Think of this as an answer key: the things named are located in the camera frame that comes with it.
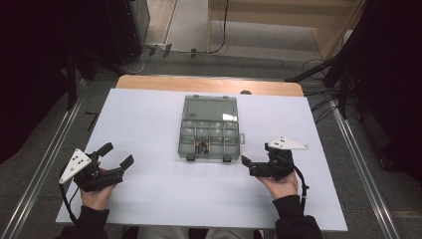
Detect light wooden shelf frame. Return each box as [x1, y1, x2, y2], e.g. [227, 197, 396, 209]
[207, 0, 367, 61]

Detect white floor cable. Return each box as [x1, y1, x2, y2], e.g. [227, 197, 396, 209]
[120, 48, 148, 75]

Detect hand-held gripper cable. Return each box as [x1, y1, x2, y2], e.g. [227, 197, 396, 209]
[58, 165, 81, 224]
[293, 164, 311, 208]

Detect black metal stand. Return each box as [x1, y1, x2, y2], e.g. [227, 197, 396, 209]
[64, 49, 79, 111]
[285, 56, 352, 120]

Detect black curtain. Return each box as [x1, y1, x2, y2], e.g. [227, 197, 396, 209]
[344, 0, 422, 182]
[0, 0, 110, 163]

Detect wooden table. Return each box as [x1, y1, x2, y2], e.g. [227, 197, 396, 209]
[114, 74, 305, 98]

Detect black cabinet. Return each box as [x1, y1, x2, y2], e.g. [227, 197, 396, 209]
[105, 0, 150, 66]

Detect metal floor rail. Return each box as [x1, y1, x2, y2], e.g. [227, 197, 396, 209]
[0, 98, 84, 239]
[329, 99, 402, 239]

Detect person's grey pants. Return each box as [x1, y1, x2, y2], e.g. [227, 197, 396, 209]
[137, 226, 265, 239]

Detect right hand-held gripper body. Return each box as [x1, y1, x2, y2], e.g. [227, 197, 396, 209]
[248, 136, 310, 181]

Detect left hand-held gripper cable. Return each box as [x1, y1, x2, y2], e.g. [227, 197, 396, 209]
[58, 165, 81, 224]

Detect right hand-held gripper cable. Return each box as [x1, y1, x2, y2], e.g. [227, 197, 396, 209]
[293, 164, 311, 208]

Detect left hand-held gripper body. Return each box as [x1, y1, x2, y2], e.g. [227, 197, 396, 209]
[59, 147, 125, 193]

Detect black hanging cable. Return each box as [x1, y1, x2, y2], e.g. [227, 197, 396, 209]
[207, 0, 230, 55]

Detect person's right hand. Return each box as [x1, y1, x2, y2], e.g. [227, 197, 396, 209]
[257, 170, 300, 201]

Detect clear grey compartment box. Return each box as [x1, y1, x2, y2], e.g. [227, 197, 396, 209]
[177, 94, 247, 163]

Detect black floor cable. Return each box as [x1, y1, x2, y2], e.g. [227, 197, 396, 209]
[302, 58, 327, 76]
[310, 93, 341, 123]

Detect person's left hand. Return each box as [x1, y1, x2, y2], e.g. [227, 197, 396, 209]
[80, 183, 117, 211]

